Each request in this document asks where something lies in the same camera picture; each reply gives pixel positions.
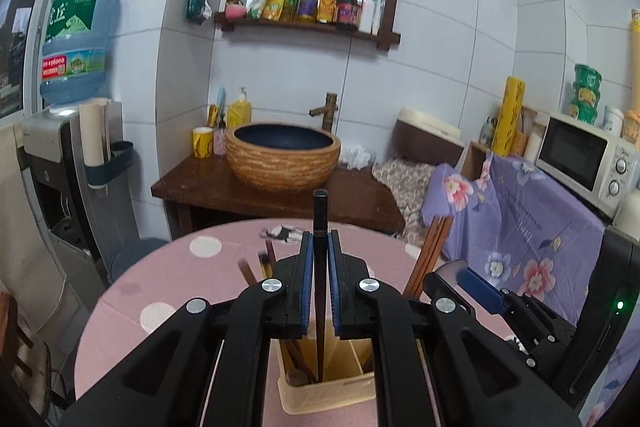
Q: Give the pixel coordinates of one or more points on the wicker pattern wash basin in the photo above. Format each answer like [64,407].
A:
[280,167]

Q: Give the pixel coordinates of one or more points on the pink patterned cup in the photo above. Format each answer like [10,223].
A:
[220,142]

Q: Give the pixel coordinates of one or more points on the pink round sponge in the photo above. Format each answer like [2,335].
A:
[235,10]

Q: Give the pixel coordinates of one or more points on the bamboo style faucet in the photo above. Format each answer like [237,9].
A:
[330,112]

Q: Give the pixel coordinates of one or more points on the dark teal cup holder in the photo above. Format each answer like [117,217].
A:
[112,164]

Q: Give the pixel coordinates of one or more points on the curved brown wooden utensil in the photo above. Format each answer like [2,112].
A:
[270,259]
[246,272]

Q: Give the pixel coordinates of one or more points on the white squeeze bottle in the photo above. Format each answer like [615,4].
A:
[378,17]
[367,12]

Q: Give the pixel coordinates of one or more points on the grey blue bin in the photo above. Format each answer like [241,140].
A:
[137,257]

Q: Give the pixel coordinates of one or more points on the grey water dispenser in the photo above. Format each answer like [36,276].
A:
[45,142]

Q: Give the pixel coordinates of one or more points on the clear glass bottle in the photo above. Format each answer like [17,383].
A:
[487,132]

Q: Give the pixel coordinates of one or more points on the white mesh scrubber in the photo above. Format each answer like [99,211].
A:
[357,157]

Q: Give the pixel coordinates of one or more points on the blue toothpaste tube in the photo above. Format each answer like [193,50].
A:
[221,99]

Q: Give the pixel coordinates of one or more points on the brown white rice cooker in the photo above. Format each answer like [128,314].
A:
[425,142]

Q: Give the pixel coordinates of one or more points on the wooden crate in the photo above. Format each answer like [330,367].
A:
[475,162]

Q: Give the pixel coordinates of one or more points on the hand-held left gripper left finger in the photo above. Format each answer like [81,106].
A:
[306,287]

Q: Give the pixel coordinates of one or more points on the purple floral cloth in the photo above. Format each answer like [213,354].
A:
[525,227]

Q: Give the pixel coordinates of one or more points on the cream perforated utensil holder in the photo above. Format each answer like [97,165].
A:
[325,394]

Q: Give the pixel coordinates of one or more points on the dark soy sauce bottle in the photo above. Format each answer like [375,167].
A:
[350,4]

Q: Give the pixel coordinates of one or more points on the yellow cup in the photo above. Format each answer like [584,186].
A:
[202,144]

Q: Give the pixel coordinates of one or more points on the brown wooden chopstick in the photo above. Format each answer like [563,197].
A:
[425,257]
[436,257]

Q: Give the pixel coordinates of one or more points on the blue water jug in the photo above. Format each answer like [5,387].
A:
[75,32]

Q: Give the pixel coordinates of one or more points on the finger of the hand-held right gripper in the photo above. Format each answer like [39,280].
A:
[480,289]

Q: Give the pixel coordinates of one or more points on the pink polka dot tablecloth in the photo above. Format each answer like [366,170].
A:
[165,277]

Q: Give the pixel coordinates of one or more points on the white microwave oven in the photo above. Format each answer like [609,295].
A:
[570,152]

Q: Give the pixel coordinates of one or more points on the black chopstick gold band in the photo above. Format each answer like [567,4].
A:
[320,217]

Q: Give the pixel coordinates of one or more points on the white jar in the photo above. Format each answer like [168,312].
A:
[612,119]

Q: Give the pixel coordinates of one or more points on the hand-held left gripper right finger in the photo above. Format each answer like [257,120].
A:
[334,287]

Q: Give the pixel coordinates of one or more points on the yellow patterned roll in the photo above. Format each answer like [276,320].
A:
[510,112]

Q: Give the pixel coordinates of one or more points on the orange cup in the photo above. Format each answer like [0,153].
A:
[632,129]

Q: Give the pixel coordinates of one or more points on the yellow pump soap bottle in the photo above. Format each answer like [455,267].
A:
[239,114]

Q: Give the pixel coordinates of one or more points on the dark wooden chair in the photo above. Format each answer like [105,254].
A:
[7,322]

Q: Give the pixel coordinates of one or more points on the beige paper cup tube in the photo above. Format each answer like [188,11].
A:
[94,132]

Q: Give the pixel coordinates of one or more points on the dark wooden counter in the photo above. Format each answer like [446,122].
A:
[210,192]

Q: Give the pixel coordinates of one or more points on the metal framed door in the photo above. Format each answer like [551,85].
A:
[25,32]

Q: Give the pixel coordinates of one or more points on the brown patterned cloth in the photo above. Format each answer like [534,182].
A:
[405,187]

